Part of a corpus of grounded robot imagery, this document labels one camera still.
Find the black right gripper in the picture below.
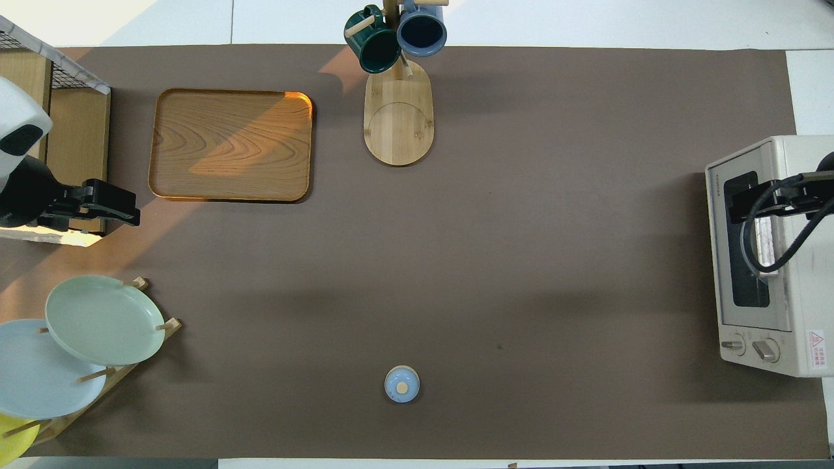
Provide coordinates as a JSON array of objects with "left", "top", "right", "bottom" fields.
[{"left": 728, "top": 151, "right": 834, "bottom": 224}]

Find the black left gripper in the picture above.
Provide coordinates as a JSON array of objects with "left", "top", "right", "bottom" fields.
[{"left": 0, "top": 155, "right": 141, "bottom": 229}]

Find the glass oven door with handle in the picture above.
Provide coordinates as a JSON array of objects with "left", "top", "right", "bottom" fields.
[{"left": 706, "top": 145, "right": 793, "bottom": 332}]

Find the white toaster oven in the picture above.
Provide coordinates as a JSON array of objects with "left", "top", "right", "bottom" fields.
[{"left": 705, "top": 135, "right": 834, "bottom": 378}]

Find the pale green plate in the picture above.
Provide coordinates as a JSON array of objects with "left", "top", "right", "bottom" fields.
[{"left": 45, "top": 275, "right": 166, "bottom": 366}]

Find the wooden serving tray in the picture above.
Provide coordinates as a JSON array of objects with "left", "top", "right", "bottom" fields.
[{"left": 149, "top": 89, "right": 314, "bottom": 203}]

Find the wooden plate rack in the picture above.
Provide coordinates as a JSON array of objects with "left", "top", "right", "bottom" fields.
[{"left": 29, "top": 277, "right": 182, "bottom": 446}]

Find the light blue racked plate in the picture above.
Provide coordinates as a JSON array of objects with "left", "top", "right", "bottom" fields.
[{"left": 0, "top": 319, "right": 108, "bottom": 419}]

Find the brown table mat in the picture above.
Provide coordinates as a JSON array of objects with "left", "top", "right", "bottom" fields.
[{"left": 0, "top": 44, "right": 829, "bottom": 460}]

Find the yellow plate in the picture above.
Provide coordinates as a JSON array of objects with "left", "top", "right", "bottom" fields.
[{"left": 0, "top": 412, "right": 40, "bottom": 460}]

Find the wooden mug tree stand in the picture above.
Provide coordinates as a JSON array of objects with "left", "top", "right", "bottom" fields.
[{"left": 344, "top": 0, "right": 450, "bottom": 167}]

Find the dark green mug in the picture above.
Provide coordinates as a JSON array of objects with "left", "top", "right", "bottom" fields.
[{"left": 344, "top": 5, "right": 402, "bottom": 74}]

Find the small blue bell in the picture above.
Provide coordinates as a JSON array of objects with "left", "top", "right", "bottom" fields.
[{"left": 384, "top": 365, "right": 421, "bottom": 404}]

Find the blue mug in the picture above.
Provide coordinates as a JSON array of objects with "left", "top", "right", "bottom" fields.
[{"left": 396, "top": 0, "right": 448, "bottom": 57}]

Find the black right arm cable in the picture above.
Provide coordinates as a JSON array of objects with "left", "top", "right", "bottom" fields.
[{"left": 743, "top": 171, "right": 834, "bottom": 274}]

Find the wooden shelf with wire mesh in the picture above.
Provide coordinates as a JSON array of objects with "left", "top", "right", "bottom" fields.
[{"left": 0, "top": 16, "right": 111, "bottom": 247}]

